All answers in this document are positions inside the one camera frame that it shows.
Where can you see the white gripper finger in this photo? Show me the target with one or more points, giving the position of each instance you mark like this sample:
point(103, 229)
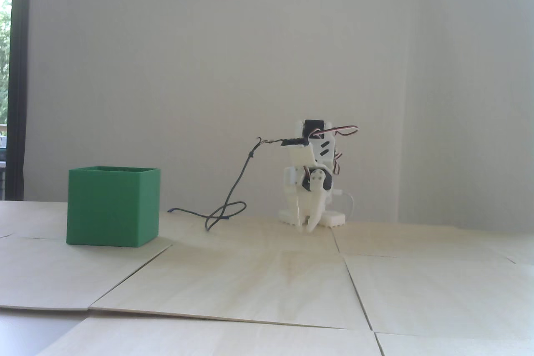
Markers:
point(319, 189)

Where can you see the white toothed gripper finger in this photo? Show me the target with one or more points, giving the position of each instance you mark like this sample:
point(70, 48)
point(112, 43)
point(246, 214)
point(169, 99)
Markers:
point(301, 210)

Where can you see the white robot arm with base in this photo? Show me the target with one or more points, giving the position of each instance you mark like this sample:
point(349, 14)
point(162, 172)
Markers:
point(327, 147)

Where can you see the green open box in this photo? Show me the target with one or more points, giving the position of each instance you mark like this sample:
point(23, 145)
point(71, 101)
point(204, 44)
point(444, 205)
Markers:
point(108, 210)

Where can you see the white paper backdrop sheet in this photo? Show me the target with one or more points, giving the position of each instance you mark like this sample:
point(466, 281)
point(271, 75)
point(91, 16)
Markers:
point(167, 80)

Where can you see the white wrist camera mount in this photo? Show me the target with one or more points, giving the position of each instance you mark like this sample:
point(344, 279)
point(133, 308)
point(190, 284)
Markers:
point(301, 155)

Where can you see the dark window frame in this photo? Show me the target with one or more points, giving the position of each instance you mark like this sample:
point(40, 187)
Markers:
point(18, 80)

